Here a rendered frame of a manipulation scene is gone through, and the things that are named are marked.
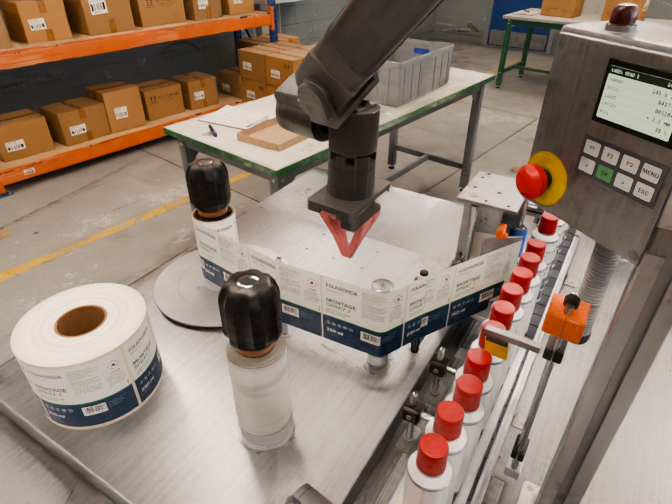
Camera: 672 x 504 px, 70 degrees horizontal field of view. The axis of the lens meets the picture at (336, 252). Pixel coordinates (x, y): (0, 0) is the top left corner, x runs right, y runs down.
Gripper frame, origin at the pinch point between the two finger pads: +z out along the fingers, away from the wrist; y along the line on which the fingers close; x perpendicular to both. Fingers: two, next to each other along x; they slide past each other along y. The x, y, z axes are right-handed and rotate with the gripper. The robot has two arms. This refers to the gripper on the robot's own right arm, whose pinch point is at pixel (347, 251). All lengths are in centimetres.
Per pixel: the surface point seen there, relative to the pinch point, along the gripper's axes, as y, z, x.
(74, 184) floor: -129, 128, -301
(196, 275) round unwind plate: -13, 32, -46
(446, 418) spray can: 9.8, 10.4, 19.4
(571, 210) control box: -4.0, -12.1, 24.2
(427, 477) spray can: 15.3, 14.1, 19.9
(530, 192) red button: -3.5, -13.1, 19.9
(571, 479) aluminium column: -0.1, 22.9, 35.0
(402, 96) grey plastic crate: -182, 35, -72
